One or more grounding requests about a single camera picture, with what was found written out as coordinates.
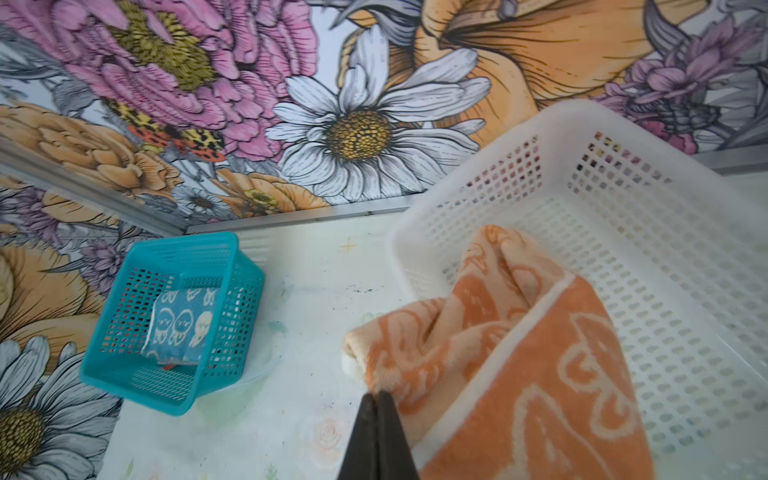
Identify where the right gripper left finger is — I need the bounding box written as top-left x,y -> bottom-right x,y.
337,393 -> 378,480

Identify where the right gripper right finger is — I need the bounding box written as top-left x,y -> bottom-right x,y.
376,391 -> 420,480

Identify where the orange patterned towel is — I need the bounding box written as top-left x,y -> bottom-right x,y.
343,225 -> 655,479

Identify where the blue patterned towel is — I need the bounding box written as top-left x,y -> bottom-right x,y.
141,288 -> 220,367

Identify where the teal plastic basket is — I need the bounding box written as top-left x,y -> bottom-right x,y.
80,232 -> 265,416

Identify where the white plastic basket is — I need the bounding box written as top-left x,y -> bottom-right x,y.
388,100 -> 767,479

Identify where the left aluminium frame post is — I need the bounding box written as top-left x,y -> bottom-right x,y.
1,139 -> 187,237

